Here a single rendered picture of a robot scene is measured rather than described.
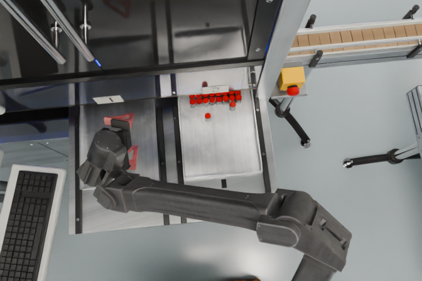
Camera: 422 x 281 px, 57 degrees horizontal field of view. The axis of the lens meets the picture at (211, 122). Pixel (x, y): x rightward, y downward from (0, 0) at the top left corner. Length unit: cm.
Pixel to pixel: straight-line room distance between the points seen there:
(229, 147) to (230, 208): 64
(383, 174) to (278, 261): 76
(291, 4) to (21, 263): 117
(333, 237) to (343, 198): 161
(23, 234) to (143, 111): 58
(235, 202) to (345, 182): 165
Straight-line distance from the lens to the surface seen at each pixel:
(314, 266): 71
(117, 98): 126
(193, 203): 74
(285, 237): 65
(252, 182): 131
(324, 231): 68
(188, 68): 106
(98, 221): 135
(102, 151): 80
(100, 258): 227
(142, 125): 136
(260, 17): 87
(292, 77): 126
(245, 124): 134
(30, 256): 149
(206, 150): 132
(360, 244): 231
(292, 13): 87
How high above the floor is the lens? 218
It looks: 75 degrees down
